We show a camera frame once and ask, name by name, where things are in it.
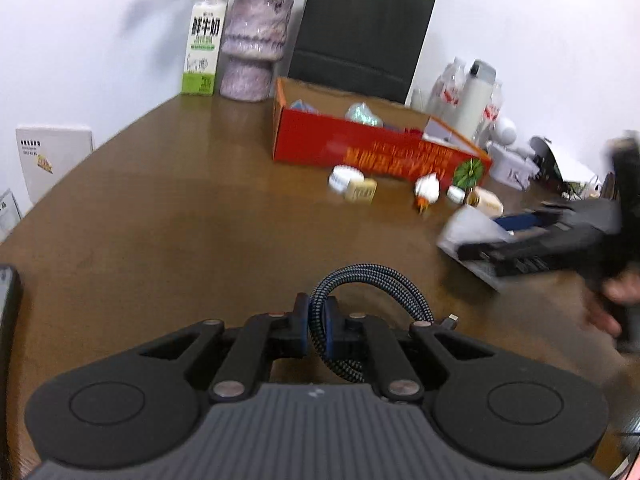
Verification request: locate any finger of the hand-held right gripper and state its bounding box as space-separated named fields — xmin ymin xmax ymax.
xmin=457 ymin=232 xmax=603 ymax=279
xmin=492 ymin=202 xmax=583 ymax=234

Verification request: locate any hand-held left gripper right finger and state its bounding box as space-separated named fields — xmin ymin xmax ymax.
xmin=321 ymin=298 xmax=495 ymax=403

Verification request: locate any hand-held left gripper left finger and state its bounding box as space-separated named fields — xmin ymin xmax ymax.
xmin=134 ymin=291 xmax=312 ymax=403

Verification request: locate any black braided cable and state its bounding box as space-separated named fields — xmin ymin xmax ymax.
xmin=307 ymin=263 xmax=460 ymax=385

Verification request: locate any red cardboard box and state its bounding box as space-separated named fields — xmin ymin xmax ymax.
xmin=272 ymin=77 xmax=493 ymax=194

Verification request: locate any person's right hand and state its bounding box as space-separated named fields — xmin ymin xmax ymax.
xmin=585 ymin=279 xmax=640 ymax=341

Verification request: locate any small beige bottle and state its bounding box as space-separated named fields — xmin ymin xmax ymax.
xmin=465 ymin=186 xmax=505 ymax=219

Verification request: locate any white printed tin box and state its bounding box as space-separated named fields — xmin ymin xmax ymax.
xmin=487 ymin=142 xmax=539 ymax=191

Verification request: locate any white curved paper sheet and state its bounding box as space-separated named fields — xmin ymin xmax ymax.
xmin=530 ymin=135 xmax=602 ymax=184

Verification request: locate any white round speaker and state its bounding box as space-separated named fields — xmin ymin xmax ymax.
xmin=492 ymin=116 xmax=521 ymax=146

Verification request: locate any white and orange toy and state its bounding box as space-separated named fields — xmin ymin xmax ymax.
xmin=413 ymin=172 xmax=442 ymax=216

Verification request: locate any clear plastic water bottle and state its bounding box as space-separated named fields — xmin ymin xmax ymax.
xmin=480 ymin=80 xmax=504 ymax=132
xmin=425 ymin=57 xmax=469 ymax=117

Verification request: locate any white thermos bottle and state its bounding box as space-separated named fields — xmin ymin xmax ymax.
xmin=452 ymin=60 xmax=499 ymax=141

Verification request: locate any small beige case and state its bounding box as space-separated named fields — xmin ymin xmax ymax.
xmin=345 ymin=178 xmax=379 ymax=204

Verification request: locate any white ribbed jar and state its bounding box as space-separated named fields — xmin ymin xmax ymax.
xmin=328 ymin=165 xmax=364 ymax=194

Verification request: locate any brown wooden desk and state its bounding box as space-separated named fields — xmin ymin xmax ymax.
xmin=0 ymin=92 xmax=640 ymax=480

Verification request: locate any iridescent clear plastic wrap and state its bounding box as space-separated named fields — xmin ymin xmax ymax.
xmin=345 ymin=102 xmax=385 ymax=129

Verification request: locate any black paper bag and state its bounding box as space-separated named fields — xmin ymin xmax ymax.
xmin=287 ymin=0 xmax=436 ymax=107

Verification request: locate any purple ceramic vase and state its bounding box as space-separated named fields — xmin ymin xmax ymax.
xmin=219 ymin=0 xmax=295 ymax=102

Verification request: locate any dark flat object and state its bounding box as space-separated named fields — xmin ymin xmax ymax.
xmin=0 ymin=262 xmax=24 ymax=362

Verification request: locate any white vented box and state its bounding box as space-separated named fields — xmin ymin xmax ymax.
xmin=15 ymin=124 xmax=94 ymax=205

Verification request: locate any white and green milk carton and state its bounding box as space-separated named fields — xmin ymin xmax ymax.
xmin=181 ymin=0 xmax=230 ymax=96

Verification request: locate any grey paper stack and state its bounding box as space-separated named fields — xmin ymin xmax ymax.
xmin=0 ymin=187 xmax=24 ymax=244

